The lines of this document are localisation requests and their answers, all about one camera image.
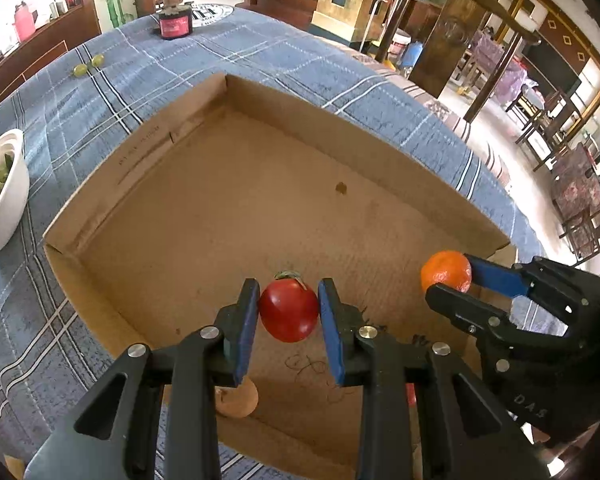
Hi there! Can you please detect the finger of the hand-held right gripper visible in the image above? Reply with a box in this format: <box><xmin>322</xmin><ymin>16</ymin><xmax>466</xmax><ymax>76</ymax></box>
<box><xmin>425</xmin><ymin>282</ymin><xmax>567</xmax><ymax>377</ymax></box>
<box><xmin>464</xmin><ymin>254</ymin><xmax>600</xmax><ymax>337</ymax></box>

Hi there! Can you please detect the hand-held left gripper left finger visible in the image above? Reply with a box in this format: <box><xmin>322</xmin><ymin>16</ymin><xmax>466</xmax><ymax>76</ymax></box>
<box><xmin>24</xmin><ymin>277</ymin><xmax>262</xmax><ymax>480</ymax></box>

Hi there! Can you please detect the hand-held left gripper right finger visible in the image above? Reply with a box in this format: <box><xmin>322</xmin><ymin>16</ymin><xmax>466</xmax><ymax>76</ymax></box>
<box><xmin>317</xmin><ymin>277</ymin><xmax>551</xmax><ymax>480</ymax></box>

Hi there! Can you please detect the orange mandarin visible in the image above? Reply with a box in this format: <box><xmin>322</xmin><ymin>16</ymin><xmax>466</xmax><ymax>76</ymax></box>
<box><xmin>420</xmin><ymin>250</ymin><xmax>473</xmax><ymax>294</ymax></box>

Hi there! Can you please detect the red tomato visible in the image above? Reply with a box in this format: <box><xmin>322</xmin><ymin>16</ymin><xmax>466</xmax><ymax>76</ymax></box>
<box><xmin>258</xmin><ymin>271</ymin><xmax>321</xmax><ymax>344</ymax></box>

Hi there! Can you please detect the shallow cardboard box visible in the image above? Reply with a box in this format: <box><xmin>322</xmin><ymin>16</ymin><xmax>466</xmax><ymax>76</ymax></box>
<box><xmin>42</xmin><ymin>73</ymin><xmax>513</xmax><ymax>473</ymax></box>

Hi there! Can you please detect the brown round fruit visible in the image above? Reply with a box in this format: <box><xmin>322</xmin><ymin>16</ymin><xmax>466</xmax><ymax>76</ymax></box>
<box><xmin>215</xmin><ymin>377</ymin><xmax>259</xmax><ymax>418</ymax></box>

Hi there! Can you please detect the dark wooden chair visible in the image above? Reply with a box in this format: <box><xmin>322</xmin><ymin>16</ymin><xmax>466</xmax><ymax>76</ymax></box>
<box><xmin>505</xmin><ymin>90</ymin><xmax>586</xmax><ymax>171</ymax></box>

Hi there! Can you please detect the blue water bottle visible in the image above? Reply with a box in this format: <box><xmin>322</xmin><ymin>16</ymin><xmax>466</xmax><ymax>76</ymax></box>
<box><xmin>402</xmin><ymin>41</ymin><xmax>425</xmax><ymax>73</ymax></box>

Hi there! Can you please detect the wooden armchair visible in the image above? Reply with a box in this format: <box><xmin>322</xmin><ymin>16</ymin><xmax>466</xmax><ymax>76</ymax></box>
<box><xmin>375</xmin><ymin>0</ymin><xmax>543</xmax><ymax>123</ymax></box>

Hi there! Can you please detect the white bowl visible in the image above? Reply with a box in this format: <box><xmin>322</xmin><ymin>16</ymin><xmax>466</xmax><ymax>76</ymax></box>
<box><xmin>0</xmin><ymin>128</ymin><xmax>31</xmax><ymax>256</ymax></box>

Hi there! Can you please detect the blue plaid tablecloth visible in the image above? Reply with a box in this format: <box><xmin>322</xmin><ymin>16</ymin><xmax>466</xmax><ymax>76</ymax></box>
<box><xmin>0</xmin><ymin>7</ymin><xmax>568</xmax><ymax>480</ymax></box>

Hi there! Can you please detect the dark jar pink label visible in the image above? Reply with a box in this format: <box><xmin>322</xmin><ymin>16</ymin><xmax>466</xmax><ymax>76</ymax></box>
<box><xmin>158</xmin><ymin>2</ymin><xmax>194</xmax><ymax>41</ymax></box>

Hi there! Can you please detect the wooden sideboard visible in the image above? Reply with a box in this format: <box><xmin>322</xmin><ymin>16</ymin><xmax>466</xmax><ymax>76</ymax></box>
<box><xmin>0</xmin><ymin>0</ymin><xmax>98</xmax><ymax>126</ymax></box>

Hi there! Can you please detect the pink thermos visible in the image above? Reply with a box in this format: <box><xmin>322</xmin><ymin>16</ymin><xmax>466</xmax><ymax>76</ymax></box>
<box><xmin>13</xmin><ymin>2</ymin><xmax>36</xmax><ymax>42</ymax></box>

